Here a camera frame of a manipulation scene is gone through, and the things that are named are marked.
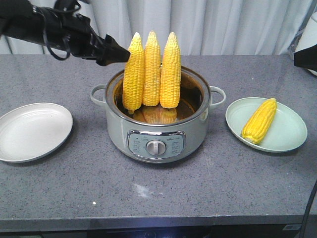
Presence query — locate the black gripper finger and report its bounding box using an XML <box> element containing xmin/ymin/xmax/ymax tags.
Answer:
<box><xmin>294</xmin><ymin>45</ymin><xmax>317</xmax><ymax>71</ymax></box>
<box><xmin>96</xmin><ymin>34</ymin><xmax>130</xmax><ymax>66</ymax></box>

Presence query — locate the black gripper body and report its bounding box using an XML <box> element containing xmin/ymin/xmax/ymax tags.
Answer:
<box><xmin>59</xmin><ymin>13</ymin><xmax>105</xmax><ymax>60</ymax></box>

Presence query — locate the yellow corn cob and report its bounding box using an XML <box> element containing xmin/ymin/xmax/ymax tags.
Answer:
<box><xmin>241</xmin><ymin>98</ymin><xmax>277</xmax><ymax>144</ymax></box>
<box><xmin>122</xmin><ymin>32</ymin><xmax>145</xmax><ymax>115</ymax></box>
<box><xmin>160</xmin><ymin>32</ymin><xmax>181</xmax><ymax>109</ymax></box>
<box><xmin>143</xmin><ymin>31</ymin><xmax>160</xmax><ymax>107</ymax></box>

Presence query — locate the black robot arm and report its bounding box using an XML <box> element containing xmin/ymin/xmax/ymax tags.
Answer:
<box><xmin>0</xmin><ymin>0</ymin><xmax>130</xmax><ymax>66</ymax></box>

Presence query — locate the white rice cooker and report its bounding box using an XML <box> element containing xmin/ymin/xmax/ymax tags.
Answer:
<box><xmin>295</xmin><ymin>12</ymin><xmax>317</xmax><ymax>76</ymax></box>

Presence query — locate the light green round plate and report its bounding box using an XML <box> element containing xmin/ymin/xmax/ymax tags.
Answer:
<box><xmin>225</xmin><ymin>97</ymin><xmax>308</xmax><ymax>153</ymax></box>

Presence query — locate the green electric cooking pot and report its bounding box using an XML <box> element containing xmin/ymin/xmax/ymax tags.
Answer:
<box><xmin>91</xmin><ymin>66</ymin><xmax>226</xmax><ymax>164</ymax></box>

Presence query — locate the white round plate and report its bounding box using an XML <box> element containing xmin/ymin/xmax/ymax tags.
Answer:
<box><xmin>0</xmin><ymin>103</ymin><xmax>73</xmax><ymax>163</ymax></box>

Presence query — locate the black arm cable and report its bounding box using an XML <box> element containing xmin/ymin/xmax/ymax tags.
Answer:
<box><xmin>42</xmin><ymin>0</ymin><xmax>82</xmax><ymax>61</ymax></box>
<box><xmin>300</xmin><ymin>180</ymin><xmax>317</xmax><ymax>238</ymax></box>

